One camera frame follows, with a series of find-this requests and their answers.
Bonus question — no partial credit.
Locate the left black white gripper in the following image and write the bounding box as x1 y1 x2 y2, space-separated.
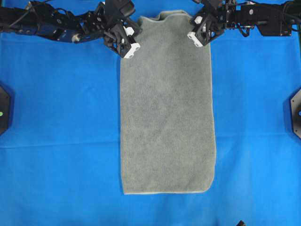
88 4 142 59

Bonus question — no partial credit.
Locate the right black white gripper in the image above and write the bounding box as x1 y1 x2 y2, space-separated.
187 0 229 48

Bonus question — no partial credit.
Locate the grey-green terry towel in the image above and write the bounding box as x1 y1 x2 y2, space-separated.
120 10 216 194

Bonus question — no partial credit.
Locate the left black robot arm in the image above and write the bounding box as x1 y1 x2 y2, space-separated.
0 0 142 59

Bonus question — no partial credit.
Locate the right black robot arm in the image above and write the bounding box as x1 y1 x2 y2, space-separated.
187 0 301 48

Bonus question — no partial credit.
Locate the blue table cloth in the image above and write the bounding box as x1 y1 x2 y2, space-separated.
0 0 301 226

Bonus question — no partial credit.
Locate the small black object bottom edge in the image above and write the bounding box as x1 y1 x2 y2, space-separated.
236 220 246 226

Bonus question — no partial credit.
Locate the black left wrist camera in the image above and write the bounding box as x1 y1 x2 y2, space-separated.
104 0 135 26

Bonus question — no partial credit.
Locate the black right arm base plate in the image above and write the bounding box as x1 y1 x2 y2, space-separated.
290 89 301 139

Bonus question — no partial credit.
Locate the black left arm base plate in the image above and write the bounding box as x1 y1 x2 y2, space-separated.
0 82 15 136

